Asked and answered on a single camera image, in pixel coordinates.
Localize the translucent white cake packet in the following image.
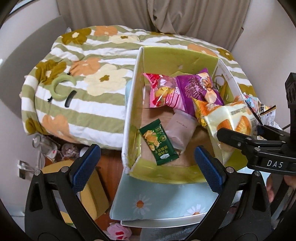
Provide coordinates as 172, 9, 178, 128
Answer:
165, 109, 198, 154

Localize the purple braised pork chips bag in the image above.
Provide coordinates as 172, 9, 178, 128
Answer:
176, 68, 224, 116

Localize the green cracker packet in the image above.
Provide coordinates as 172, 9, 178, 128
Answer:
139, 118, 179, 166

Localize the pink snack bag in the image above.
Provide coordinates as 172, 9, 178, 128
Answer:
143, 73, 185, 111

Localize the person's right hand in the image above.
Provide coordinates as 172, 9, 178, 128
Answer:
265, 174, 296, 204

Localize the orange white bread packet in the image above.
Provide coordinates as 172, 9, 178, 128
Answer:
192, 99, 258, 164

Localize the yellow stool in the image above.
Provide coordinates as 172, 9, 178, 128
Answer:
42, 160, 109, 220

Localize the green cardboard box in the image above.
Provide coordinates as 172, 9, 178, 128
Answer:
122, 46, 245, 184

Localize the beige curtain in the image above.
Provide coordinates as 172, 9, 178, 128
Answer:
57, 0, 251, 50

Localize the striped floral quilt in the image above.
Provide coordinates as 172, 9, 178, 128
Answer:
21, 25, 255, 150

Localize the grey headboard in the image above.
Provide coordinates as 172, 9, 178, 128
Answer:
1, 16, 67, 118

